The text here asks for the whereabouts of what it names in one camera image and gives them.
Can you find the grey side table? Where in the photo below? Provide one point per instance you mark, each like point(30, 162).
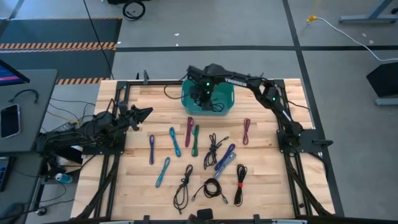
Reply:
point(37, 124)

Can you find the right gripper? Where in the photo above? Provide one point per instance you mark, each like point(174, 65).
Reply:
point(206, 77)

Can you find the grey table leg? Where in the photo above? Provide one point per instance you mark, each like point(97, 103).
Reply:
point(367, 19)

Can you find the teal plastic bin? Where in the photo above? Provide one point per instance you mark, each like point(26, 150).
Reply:
point(227, 93)

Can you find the black smartphone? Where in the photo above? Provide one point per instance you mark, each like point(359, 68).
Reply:
point(9, 121)

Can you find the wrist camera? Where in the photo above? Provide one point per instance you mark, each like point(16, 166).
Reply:
point(193, 72)
point(122, 106)

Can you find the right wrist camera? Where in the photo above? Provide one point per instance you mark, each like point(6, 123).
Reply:
point(193, 72)

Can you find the black aluminium table frame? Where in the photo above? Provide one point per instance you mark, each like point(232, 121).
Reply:
point(155, 82)

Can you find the monitor with purple screen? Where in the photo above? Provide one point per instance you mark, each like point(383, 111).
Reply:
point(9, 76)

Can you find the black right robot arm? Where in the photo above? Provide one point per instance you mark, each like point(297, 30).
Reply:
point(281, 109)

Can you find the black power adapter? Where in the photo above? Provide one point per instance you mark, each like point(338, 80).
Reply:
point(63, 127)

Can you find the black hazard-striped floor mat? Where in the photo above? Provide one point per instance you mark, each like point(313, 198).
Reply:
point(62, 31)

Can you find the blue drink can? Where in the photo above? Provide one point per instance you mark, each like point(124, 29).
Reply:
point(63, 178)

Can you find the black table clamp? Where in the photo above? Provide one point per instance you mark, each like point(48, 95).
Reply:
point(145, 77)

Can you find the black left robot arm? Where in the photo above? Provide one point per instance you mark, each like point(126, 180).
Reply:
point(99, 124)

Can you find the black box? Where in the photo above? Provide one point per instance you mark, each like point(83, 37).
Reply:
point(385, 79)

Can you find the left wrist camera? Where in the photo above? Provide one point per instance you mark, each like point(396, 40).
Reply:
point(122, 106)

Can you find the dark grey lower desk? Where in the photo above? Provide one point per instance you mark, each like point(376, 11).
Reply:
point(21, 186)

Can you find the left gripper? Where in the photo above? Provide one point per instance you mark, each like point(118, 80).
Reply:
point(129, 118)

